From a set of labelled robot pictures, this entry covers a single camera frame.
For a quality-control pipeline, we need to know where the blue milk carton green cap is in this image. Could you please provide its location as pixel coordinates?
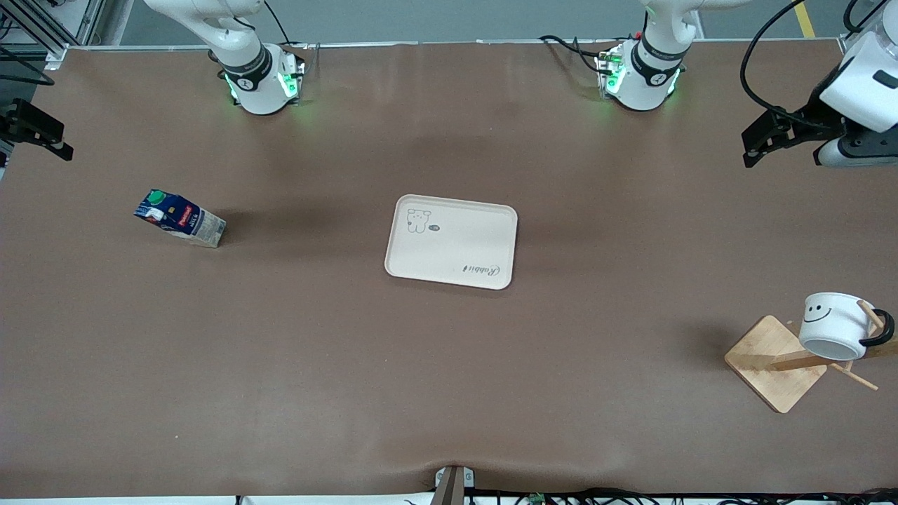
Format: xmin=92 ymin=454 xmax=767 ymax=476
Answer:
xmin=133 ymin=189 xmax=227 ymax=248

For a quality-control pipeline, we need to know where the white mug black handle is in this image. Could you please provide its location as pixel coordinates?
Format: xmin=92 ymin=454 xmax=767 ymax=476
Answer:
xmin=798 ymin=292 xmax=896 ymax=362

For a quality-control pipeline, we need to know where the wooden cup rack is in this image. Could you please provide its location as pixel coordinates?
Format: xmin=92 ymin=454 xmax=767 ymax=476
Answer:
xmin=724 ymin=300 xmax=898 ymax=415

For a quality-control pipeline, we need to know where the cream plastic tray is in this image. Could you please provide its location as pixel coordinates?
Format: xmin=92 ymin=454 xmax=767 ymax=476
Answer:
xmin=384 ymin=194 xmax=518 ymax=290

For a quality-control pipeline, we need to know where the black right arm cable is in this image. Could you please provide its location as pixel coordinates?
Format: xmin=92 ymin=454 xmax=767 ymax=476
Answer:
xmin=0 ymin=46 xmax=55 ymax=86

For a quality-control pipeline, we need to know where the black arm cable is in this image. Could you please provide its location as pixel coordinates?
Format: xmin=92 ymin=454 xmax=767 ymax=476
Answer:
xmin=741 ymin=0 xmax=843 ymax=130
xmin=0 ymin=46 xmax=55 ymax=86

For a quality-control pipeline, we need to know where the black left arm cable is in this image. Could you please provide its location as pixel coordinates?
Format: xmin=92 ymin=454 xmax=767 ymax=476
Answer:
xmin=741 ymin=0 xmax=843 ymax=130

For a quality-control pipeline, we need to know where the black left base cable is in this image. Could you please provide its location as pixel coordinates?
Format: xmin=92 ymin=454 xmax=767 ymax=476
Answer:
xmin=539 ymin=35 xmax=608 ymax=74

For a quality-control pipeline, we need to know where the black base cable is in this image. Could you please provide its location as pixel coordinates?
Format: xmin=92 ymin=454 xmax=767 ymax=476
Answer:
xmin=263 ymin=0 xmax=313 ymax=53
xmin=539 ymin=35 xmax=608 ymax=74

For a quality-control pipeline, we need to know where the black right base cable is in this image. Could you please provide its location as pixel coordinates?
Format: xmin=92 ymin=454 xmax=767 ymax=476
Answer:
xmin=263 ymin=0 xmax=313 ymax=53

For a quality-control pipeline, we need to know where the metal table clamp bracket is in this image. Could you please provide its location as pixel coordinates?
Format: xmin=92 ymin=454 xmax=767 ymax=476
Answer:
xmin=434 ymin=465 xmax=476 ymax=505

